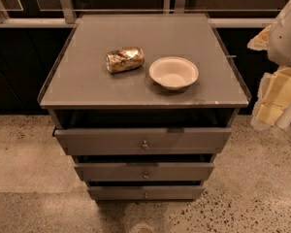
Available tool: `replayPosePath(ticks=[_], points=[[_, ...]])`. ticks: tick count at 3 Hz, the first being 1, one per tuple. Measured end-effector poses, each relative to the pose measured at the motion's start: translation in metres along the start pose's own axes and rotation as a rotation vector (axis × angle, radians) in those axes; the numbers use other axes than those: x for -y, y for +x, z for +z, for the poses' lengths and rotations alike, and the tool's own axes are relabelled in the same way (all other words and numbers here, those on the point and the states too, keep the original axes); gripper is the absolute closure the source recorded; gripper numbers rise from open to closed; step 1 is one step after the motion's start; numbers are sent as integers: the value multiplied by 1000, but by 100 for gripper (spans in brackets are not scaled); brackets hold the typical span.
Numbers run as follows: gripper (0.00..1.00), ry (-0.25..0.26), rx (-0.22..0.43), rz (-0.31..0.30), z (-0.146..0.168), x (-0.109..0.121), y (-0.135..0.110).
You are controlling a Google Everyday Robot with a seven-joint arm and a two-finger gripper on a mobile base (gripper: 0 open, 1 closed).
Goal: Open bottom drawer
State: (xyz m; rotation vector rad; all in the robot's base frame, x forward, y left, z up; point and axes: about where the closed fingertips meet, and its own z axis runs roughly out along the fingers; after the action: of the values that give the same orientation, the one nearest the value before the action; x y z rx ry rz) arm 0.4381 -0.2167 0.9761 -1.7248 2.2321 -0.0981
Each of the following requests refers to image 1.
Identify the crushed golden drink can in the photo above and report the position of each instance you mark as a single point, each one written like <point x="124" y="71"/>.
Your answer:
<point x="125" y="59"/>

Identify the white paper bowl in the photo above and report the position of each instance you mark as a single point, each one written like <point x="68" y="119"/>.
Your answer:
<point x="174" y="73"/>

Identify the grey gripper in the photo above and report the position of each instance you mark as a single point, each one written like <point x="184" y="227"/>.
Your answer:
<point x="285" y="44"/>

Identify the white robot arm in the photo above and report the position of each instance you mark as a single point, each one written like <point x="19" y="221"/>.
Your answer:
<point x="279" y="48"/>

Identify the grey metal railing frame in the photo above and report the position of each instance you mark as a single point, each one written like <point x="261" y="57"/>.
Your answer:
<point x="67" y="13"/>

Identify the grey drawer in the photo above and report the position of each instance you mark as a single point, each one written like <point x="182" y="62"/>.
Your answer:
<point x="153" y="192"/>
<point x="138" y="172"/>
<point x="133" y="141"/>

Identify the grey drawer cabinet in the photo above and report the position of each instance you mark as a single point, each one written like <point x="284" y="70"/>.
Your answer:
<point x="81" y="93"/>

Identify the white pipe by wall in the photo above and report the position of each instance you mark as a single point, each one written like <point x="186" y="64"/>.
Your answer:
<point x="285" y="119"/>

